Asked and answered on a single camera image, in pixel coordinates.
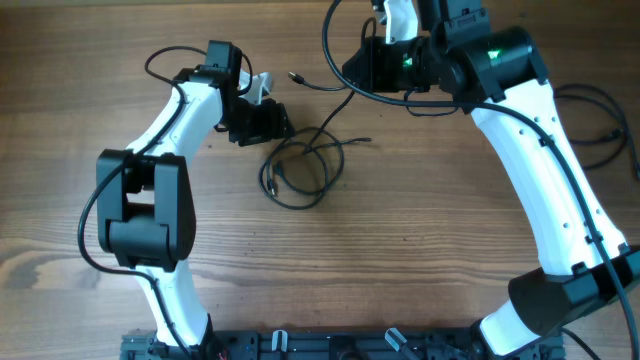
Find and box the black USB cable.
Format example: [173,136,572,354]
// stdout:
[257,125,374,211]

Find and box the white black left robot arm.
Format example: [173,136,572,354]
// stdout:
[83,40,294,359]

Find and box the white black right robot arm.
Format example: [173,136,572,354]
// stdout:
[340,1,639,359]

